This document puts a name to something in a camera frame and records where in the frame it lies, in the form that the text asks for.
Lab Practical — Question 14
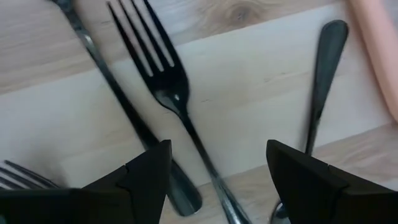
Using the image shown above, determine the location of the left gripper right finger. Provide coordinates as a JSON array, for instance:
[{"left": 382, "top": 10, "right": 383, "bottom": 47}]
[{"left": 266, "top": 139, "right": 398, "bottom": 224}]

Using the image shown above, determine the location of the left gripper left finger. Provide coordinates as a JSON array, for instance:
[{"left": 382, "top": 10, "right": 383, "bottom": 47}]
[{"left": 0, "top": 139, "right": 174, "bottom": 224}]

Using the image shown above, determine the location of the white-handled metal fork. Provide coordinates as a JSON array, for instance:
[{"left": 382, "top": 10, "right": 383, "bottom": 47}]
[{"left": 0, "top": 159, "right": 60, "bottom": 190}]

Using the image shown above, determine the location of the black metal fork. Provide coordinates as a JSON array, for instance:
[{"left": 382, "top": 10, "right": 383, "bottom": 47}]
[
  {"left": 269, "top": 19, "right": 349, "bottom": 224},
  {"left": 105, "top": 0, "right": 253, "bottom": 224},
  {"left": 48, "top": 0, "right": 203, "bottom": 218}
]

